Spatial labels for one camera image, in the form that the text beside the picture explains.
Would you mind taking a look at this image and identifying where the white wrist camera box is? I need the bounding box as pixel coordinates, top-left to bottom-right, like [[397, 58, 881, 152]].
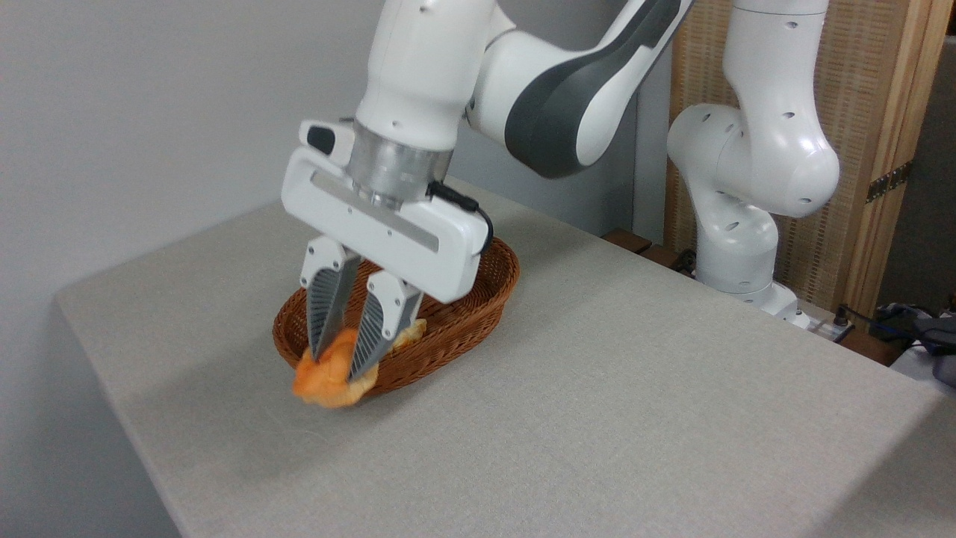
[[299, 119, 358, 167]]

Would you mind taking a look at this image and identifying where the brown woven oval basket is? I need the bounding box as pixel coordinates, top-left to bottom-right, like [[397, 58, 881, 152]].
[[272, 237, 521, 397]]

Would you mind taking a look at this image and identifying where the round knotted bread roll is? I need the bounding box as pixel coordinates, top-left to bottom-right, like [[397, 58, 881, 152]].
[[291, 329, 379, 409]]

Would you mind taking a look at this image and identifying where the long flat bread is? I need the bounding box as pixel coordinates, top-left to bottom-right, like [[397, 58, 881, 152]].
[[392, 319, 429, 350]]

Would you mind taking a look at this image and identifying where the metal screen hinge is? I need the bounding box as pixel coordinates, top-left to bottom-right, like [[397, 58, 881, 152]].
[[866, 160, 914, 204]]

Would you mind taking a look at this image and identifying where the wooden folding screen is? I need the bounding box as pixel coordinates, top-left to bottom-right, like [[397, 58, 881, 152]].
[[663, 0, 956, 322]]

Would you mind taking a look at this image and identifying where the grey bundled object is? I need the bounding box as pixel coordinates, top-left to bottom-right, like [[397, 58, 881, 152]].
[[917, 317, 956, 387]]

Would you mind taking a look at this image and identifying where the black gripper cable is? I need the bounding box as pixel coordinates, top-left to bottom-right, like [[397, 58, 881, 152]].
[[427, 181, 495, 259]]

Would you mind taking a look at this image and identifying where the blue cable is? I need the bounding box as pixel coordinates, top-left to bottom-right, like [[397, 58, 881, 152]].
[[872, 302, 931, 338]]

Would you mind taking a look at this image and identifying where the grey tablecloth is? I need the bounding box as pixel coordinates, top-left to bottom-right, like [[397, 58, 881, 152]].
[[56, 178, 956, 538]]

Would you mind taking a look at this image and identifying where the black power cable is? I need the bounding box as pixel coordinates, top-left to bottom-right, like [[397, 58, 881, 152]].
[[833, 303, 956, 346]]

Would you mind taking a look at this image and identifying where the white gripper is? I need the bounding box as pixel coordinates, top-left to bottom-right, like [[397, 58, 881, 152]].
[[281, 145, 491, 383]]

